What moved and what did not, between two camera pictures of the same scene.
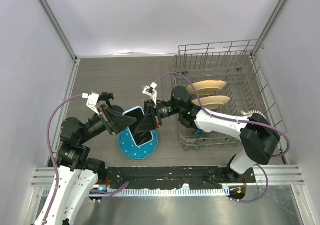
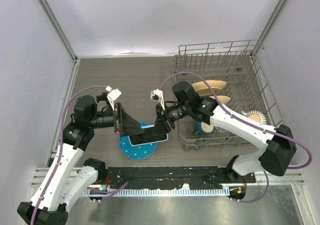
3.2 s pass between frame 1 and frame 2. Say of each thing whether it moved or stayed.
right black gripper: moved
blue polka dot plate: stayed
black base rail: stayed
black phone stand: stayed
